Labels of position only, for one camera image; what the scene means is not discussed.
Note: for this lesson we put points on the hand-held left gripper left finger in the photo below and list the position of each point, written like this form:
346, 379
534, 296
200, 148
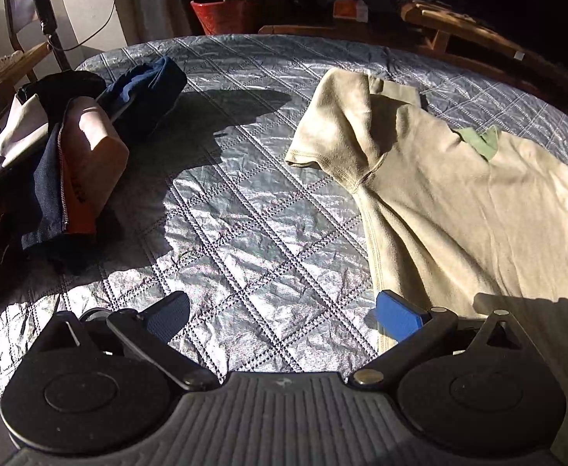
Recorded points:
172, 316

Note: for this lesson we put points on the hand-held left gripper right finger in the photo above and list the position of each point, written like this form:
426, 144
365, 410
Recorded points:
398, 316

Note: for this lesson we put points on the beige t-shirt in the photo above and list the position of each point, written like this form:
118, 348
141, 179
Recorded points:
434, 204

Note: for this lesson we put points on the pile of folded clothes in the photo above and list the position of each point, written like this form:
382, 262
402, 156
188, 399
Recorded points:
89, 155

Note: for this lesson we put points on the silver quilted blanket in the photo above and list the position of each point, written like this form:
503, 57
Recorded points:
245, 233

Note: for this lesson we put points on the wooden chair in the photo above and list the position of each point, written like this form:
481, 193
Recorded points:
17, 65

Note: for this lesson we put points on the red plant pot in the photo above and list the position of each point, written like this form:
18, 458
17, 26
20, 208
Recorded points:
221, 17

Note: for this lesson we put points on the white sneaker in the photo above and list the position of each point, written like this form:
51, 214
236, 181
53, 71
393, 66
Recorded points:
5, 62

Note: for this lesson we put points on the orange tissue box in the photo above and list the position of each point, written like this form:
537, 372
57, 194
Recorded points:
349, 9

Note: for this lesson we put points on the beige curtain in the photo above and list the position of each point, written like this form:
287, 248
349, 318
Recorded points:
157, 0

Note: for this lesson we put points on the black stand pole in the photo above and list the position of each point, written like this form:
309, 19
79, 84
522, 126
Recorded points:
46, 14

